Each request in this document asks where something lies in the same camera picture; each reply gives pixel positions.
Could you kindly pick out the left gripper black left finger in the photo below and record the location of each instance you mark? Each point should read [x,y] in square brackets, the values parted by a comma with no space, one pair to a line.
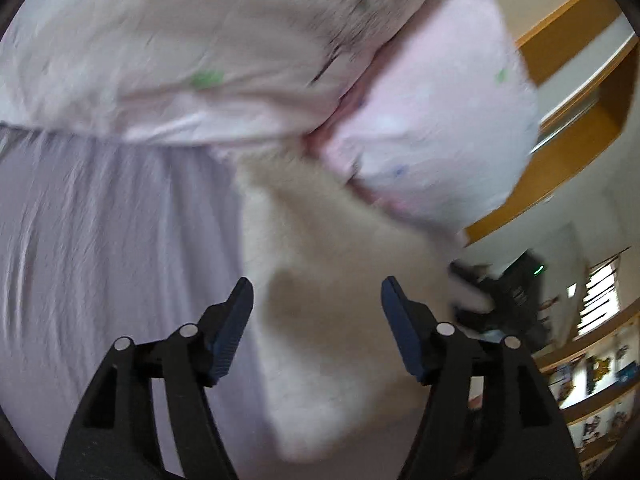
[113,434]

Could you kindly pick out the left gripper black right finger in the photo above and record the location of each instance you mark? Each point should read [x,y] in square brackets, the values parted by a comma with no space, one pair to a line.
[489,413]

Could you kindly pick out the beige cable knit sweater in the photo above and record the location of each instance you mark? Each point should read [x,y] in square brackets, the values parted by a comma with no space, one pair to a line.
[336,392]

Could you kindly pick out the wooden shelf with toys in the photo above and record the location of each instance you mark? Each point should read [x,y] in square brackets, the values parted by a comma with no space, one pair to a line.
[595,380]

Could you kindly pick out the pink floral pillow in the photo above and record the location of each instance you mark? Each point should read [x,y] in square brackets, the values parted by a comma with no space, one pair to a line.
[440,127]

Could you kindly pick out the lavender bed sheet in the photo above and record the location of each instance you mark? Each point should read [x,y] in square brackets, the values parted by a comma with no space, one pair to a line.
[99,240]

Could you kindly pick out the wooden framed window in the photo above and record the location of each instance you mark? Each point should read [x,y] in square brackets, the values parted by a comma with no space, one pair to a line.
[583,57]

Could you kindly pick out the white floral pillow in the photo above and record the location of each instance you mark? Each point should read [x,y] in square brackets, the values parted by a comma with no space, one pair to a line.
[189,71]

